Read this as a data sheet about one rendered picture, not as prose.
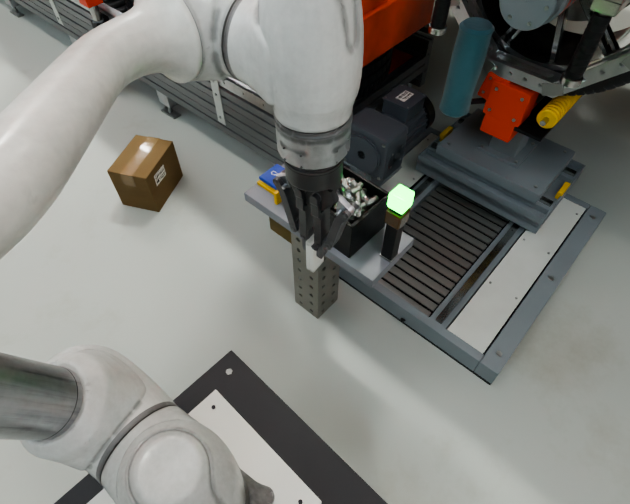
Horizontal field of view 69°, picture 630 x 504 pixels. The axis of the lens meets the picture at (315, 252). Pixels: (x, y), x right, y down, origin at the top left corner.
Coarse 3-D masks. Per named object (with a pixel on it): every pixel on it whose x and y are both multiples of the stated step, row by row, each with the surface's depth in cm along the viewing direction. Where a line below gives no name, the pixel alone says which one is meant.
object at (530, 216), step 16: (448, 128) 181; (432, 144) 175; (432, 160) 175; (448, 160) 172; (432, 176) 176; (448, 176) 170; (464, 176) 169; (560, 176) 167; (576, 176) 166; (464, 192) 170; (480, 192) 164; (496, 192) 164; (560, 192) 160; (496, 208) 164; (512, 208) 159; (528, 208) 159; (544, 208) 157; (528, 224) 159
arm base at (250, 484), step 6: (246, 474) 83; (246, 480) 82; (252, 480) 83; (246, 486) 81; (252, 486) 82; (258, 486) 82; (264, 486) 82; (246, 492) 79; (252, 492) 81; (258, 492) 81; (264, 492) 81; (270, 492) 82; (246, 498) 78; (252, 498) 80; (258, 498) 81; (264, 498) 81; (270, 498) 81
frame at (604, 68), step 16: (464, 0) 126; (464, 16) 128; (480, 16) 130; (496, 48) 133; (496, 64) 130; (512, 64) 128; (528, 64) 128; (592, 64) 118; (608, 64) 111; (624, 64) 109; (512, 80) 130; (528, 80) 127; (544, 80) 124; (592, 80) 116
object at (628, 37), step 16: (480, 0) 131; (496, 0) 135; (592, 0) 115; (496, 16) 135; (560, 16) 121; (496, 32) 133; (528, 32) 138; (544, 32) 140; (560, 32) 124; (608, 32) 116; (624, 32) 128; (512, 48) 133; (528, 48) 134; (544, 48) 135; (560, 48) 134; (608, 48) 119; (624, 48) 114; (544, 64) 130; (560, 64) 127
